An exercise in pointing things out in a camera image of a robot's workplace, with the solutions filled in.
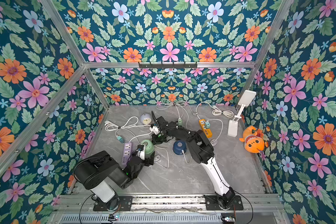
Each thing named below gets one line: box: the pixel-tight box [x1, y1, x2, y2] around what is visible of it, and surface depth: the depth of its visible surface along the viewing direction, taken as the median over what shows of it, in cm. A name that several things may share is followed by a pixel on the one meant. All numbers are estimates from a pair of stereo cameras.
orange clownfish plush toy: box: [238, 125, 265, 154], surface depth 92 cm
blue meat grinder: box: [172, 140, 188, 155], surface depth 86 cm
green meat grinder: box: [140, 139, 155, 157], surface depth 88 cm
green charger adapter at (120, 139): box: [116, 135, 125, 144], surface depth 98 cm
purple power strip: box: [121, 141, 133, 165], surface depth 93 cm
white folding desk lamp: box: [227, 89, 257, 138], surface depth 93 cm
